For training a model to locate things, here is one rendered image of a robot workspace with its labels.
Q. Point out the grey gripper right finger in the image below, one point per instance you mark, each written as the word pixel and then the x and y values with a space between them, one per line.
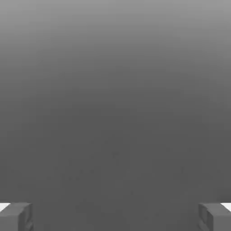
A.
pixel 216 216

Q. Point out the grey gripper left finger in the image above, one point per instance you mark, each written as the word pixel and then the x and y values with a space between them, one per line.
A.
pixel 14 216

